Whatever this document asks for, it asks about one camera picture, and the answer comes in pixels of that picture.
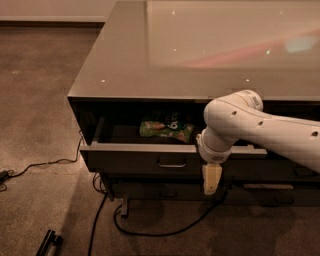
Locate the black metal bracket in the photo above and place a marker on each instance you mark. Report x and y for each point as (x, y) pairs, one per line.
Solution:
(51, 244)

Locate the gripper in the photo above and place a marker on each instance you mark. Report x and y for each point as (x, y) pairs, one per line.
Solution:
(213, 155)

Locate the black power adapter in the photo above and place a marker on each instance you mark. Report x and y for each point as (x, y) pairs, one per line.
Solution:
(4, 175)

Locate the green snack bag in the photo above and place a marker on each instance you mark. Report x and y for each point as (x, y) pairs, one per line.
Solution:
(167, 125)

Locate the dark cabinet with glass top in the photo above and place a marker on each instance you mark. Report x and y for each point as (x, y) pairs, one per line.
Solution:
(180, 55)

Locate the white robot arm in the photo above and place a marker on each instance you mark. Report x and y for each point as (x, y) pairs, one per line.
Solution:
(240, 116)

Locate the drawer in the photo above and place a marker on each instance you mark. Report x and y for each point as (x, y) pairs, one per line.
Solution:
(273, 195)
(165, 191)
(119, 150)
(261, 170)

